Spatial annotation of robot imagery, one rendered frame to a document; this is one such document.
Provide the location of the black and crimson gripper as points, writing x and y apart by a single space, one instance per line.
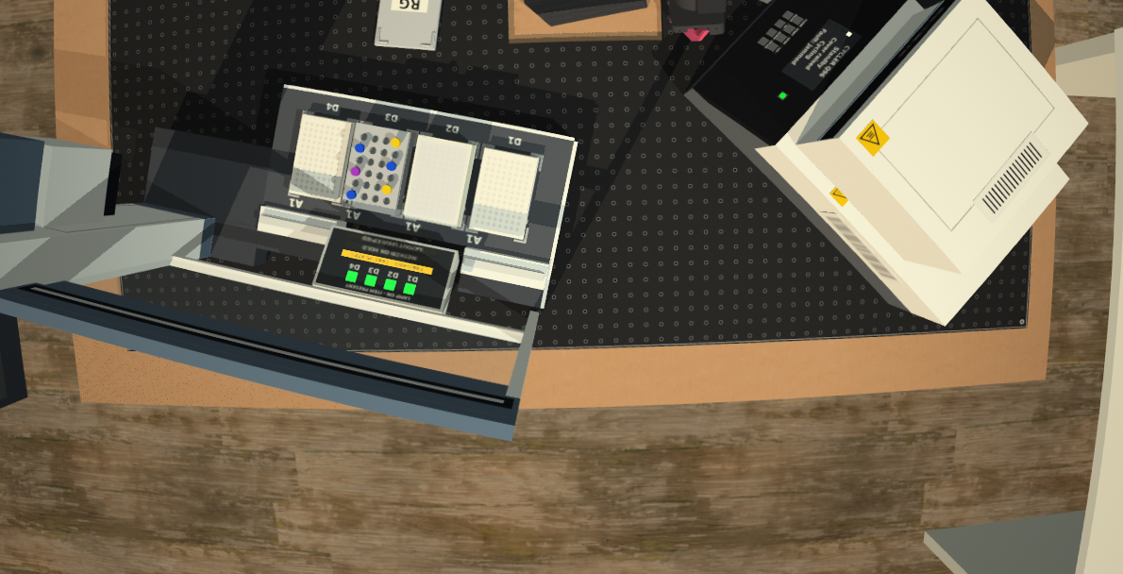
684 16

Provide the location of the cream benchtop instrument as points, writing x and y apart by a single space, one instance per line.
903 136

